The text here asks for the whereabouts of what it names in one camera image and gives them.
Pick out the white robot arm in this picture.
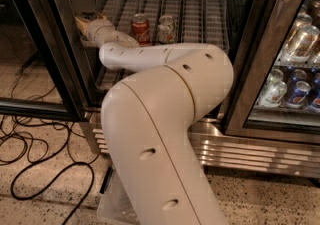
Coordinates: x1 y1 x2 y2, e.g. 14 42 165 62
75 13 234 225

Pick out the open glass fridge door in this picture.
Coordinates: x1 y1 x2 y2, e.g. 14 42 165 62
0 0 85 122

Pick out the stainless steel fridge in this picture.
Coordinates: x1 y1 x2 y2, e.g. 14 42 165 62
36 0 320 178

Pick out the silver can right fridge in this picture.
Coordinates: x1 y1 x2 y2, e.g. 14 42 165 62
284 25 320 63

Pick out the red coca-cola can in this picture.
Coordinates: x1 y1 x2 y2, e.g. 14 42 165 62
131 14 151 46

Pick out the white green soda can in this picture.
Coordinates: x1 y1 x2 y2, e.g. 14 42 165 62
157 15 175 44

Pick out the clear plastic bin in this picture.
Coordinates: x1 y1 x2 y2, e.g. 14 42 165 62
97 166 140 225

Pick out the blue pepsi can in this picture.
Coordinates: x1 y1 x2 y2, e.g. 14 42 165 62
286 81 311 108

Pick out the black floor cable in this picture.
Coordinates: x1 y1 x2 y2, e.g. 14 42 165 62
0 114 100 225

